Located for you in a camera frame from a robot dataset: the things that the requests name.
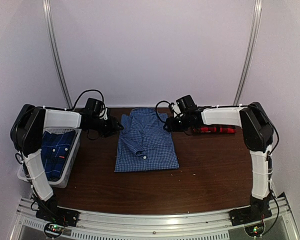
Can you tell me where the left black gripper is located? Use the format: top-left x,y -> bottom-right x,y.
89,115 -> 124,138

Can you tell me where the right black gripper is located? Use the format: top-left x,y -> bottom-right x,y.
164,113 -> 192,132

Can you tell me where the blue small-check long sleeve shirt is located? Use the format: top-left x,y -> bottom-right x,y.
114,107 -> 180,173

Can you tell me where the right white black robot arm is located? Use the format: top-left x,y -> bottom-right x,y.
163,102 -> 275,200

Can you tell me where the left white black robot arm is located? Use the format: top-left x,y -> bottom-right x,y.
10,104 -> 124,202

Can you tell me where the red black plaid shirt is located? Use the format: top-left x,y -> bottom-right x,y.
193,124 -> 237,134

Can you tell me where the dark blue plaid shirt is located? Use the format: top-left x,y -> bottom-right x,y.
41,130 -> 76,182

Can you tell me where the white plastic laundry basket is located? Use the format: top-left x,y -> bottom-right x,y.
16,127 -> 82,189

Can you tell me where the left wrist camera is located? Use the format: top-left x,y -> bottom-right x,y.
99,107 -> 111,121

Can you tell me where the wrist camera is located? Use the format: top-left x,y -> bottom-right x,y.
168,102 -> 181,117
99,107 -> 111,121

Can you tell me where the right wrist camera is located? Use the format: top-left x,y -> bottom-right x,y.
168,102 -> 181,117

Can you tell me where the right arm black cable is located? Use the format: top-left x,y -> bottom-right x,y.
154,99 -> 173,123

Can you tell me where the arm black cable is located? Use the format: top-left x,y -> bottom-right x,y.
72,89 -> 105,111
154,99 -> 173,123

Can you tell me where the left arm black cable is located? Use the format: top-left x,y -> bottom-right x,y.
72,89 -> 105,111

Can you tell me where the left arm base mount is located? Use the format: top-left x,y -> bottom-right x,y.
34,195 -> 80,227

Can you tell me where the front aluminium frame rail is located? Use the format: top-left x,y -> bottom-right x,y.
9,197 -> 297,240

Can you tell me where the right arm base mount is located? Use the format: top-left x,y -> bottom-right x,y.
228,193 -> 272,226

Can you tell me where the right aluminium frame post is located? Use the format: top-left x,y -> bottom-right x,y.
233,0 -> 263,105

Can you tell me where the aluminium frame post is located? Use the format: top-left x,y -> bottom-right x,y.
42,0 -> 73,108
233,0 -> 263,105

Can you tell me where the left aluminium frame post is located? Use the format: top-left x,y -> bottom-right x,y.
42,0 -> 73,108

